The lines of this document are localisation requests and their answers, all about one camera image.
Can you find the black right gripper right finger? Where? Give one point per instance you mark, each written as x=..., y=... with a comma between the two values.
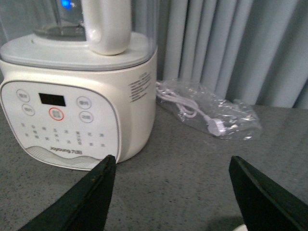
x=264, y=204

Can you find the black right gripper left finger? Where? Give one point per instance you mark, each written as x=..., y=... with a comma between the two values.
x=82, y=208

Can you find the white round bowl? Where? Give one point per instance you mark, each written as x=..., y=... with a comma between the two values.
x=241, y=228

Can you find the white Joyoung blender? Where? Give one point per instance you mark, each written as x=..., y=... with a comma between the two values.
x=79, y=77

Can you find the clear plastic bag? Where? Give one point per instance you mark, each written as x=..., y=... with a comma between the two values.
x=198, y=107

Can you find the grey pleated curtain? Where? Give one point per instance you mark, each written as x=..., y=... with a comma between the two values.
x=255, y=51

